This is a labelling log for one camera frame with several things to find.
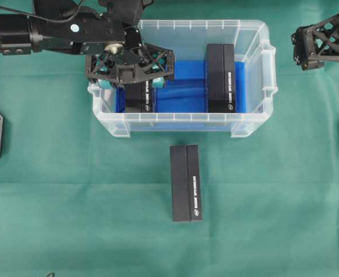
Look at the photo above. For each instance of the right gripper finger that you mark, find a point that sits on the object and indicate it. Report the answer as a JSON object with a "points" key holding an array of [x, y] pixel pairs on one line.
{"points": [[317, 43], [312, 64]]}

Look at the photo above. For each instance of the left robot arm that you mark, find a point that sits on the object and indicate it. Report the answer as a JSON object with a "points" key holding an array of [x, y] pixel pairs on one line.
{"points": [[19, 30]]}

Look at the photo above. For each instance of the green table cloth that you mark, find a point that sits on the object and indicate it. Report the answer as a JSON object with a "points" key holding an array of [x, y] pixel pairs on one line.
{"points": [[77, 201]]}

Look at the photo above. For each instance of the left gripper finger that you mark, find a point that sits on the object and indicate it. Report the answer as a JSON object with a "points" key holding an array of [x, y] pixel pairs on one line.
{"points": [[155, 64], [117, 69]]}

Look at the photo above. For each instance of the clear plastic storage case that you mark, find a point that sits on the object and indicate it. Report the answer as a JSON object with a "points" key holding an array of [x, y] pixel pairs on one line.
{"points": [[189, 39]]}

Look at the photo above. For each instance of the blue liner in case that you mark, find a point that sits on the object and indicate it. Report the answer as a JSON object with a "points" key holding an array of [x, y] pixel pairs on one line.
{"points": [[187, 92]]}

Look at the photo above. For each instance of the black box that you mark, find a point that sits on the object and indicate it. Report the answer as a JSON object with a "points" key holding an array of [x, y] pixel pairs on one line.
{"points": [[139, 98], [185, 183], [220, 78]]}

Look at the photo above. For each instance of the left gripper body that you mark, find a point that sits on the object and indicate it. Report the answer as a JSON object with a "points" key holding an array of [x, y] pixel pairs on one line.
{"points": [[86, 34]]}

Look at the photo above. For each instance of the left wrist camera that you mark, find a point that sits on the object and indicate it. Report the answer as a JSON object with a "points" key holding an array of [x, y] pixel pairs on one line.
{"points": [[129, 13]]}

